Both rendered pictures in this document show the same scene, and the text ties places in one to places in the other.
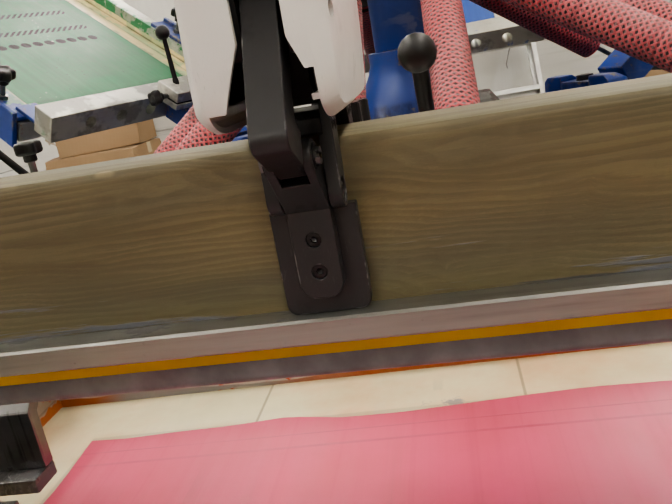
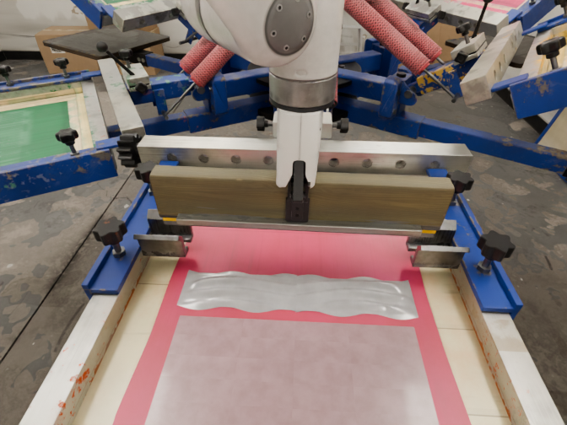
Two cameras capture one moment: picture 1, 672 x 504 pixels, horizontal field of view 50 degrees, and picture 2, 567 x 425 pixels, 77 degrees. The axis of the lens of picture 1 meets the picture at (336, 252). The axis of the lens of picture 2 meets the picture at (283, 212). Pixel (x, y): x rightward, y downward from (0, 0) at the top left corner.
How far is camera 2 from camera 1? 0.28 m
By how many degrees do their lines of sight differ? 25
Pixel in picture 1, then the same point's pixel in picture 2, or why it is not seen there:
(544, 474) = (338, 251)
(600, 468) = (353, 251)
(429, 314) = (322, 228)
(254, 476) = (254, 240)
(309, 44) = (310, 177)
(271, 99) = (299, 191)
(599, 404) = not seen: hidden behind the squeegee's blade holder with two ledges
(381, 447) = (292, 235)
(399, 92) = not seen: hidden behind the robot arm
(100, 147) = not seen: outside the picture
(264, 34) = (299, 173)
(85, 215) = (231, 189)
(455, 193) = (335, 200)
